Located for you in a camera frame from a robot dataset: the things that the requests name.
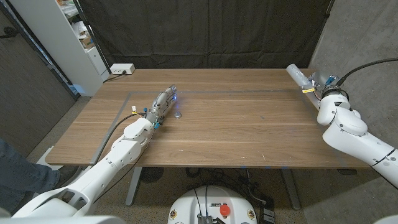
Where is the brown cardboard box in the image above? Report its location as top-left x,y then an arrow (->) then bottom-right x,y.
79,35 -> 95,50

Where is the clear plastic wrap roll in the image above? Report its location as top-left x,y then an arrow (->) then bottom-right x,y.
285,63 -> 321,110

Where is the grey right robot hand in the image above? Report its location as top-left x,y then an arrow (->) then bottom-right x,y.
303,70 -> 341,98

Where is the black backdrop stand pole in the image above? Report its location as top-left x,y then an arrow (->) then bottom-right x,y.
72,0 -> 112,75

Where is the white power outlet box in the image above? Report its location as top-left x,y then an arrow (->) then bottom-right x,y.
110,63 -> 136,75

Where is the white shelf cabinet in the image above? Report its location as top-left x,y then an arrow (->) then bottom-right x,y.
9,0 -> 110,97

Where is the black round floor fan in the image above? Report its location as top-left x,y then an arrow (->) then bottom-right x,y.
139,167 -> 165,184

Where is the grey table leg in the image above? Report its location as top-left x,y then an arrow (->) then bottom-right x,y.
125,167 -> 143,207
281,167 -> 302,211

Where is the black door handle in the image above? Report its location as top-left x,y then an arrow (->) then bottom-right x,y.
0,26 -> 19,39

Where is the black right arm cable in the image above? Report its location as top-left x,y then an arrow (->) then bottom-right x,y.
337,57 -> 398,86

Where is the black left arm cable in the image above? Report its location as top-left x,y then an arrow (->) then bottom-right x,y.
93,113 -> 147,164

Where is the black floor power strip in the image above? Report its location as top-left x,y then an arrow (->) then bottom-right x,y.
259,203 -> 276,224

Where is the black curtain backdrop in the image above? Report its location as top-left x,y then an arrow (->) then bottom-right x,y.
77,0 -> 335,70

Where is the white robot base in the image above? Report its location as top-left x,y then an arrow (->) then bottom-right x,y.
167,185 -> 258,224

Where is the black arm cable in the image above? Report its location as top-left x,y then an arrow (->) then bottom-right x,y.
337,57 -> 398,86
93,113 -> 147,164

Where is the person's leg in jeans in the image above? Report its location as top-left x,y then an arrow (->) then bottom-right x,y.
0,138 -> 60,214

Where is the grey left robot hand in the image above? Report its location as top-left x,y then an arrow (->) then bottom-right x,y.
145,84 -> 177,127

